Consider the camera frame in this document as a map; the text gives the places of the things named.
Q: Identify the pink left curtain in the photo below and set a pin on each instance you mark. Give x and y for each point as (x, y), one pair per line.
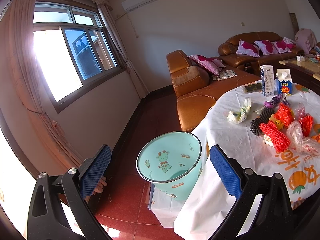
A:
(26, 77)

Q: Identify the pink white pillow right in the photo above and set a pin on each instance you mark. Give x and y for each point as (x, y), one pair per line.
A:
(283, 47)

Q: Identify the white wall air conditioner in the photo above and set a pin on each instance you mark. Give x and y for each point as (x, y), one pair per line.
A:
(130, 5)

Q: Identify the pink garment on chair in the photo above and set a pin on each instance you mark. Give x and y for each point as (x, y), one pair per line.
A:
(305, 39)

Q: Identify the pink right curtain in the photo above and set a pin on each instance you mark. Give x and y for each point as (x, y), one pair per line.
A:
(111, 27)

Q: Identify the red plastic bag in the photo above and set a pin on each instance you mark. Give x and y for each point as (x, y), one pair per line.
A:
(284, 114)

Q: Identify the pink curtain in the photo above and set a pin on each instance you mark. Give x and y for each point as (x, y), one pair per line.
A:
(111, 27)
(26, 77)

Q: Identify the pink white pillow left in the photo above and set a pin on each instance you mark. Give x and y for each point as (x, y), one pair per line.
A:
(246, 48)

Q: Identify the pink white pillow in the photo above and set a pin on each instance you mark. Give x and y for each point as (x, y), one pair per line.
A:
(283, 47)
(266, 47)
(246, 48)

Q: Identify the pink white pillow middle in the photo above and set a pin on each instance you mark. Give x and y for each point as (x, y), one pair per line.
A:
(266, 47)

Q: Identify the seaweed snack packet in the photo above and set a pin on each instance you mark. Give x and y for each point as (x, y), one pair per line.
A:
(252, 87)

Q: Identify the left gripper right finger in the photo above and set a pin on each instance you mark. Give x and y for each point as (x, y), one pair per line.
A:
(274, 211)

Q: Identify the clear plastic bag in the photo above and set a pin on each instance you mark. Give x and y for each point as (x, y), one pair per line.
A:
(299, 142)

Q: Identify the pink transparent plastic bag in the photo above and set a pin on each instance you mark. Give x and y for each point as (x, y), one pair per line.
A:
(300, 111)

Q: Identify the pink pillow on chaise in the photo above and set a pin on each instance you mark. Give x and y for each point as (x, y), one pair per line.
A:
(212, 64)

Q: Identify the person left hand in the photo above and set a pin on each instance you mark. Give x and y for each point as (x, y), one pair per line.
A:
(99, 188)

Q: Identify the red foam fruit net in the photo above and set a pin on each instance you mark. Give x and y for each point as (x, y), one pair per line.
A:
(279, 140)

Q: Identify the checkered cloth on sofa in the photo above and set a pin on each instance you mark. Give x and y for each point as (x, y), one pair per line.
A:
(224, 75)

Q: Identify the wooden coffee table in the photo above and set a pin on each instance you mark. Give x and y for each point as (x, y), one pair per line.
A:
(303, 73)

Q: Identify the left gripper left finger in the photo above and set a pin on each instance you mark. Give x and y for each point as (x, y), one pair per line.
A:
(46, 217)

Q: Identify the black foam fruit net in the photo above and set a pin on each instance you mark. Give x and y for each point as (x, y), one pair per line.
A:
(263, 118)

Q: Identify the brown leather back sofa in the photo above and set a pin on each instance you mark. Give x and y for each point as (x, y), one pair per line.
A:
(227, 51)

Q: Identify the purple foil wrapper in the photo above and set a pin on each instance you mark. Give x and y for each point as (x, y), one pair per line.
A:
(276, 100)

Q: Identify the window with dark frame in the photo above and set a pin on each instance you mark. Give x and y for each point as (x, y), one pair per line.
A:
(74, 51)

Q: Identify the white yellow plastic bag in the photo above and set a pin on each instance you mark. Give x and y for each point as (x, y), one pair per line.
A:
(241, 115)

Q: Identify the white box on coffee table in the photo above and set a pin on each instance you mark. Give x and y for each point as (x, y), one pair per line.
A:
(300, 58)

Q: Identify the teal cartoon trash bin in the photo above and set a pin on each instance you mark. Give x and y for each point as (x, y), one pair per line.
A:
(172, 163)

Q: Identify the white orange-print tablecloth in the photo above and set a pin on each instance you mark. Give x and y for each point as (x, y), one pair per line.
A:
(209, 202)

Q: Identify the tall white milk carton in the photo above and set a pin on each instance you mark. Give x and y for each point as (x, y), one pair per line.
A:
(267, 79)

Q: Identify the brown leather chaise sofa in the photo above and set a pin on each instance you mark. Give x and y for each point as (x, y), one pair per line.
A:
(195, 89)

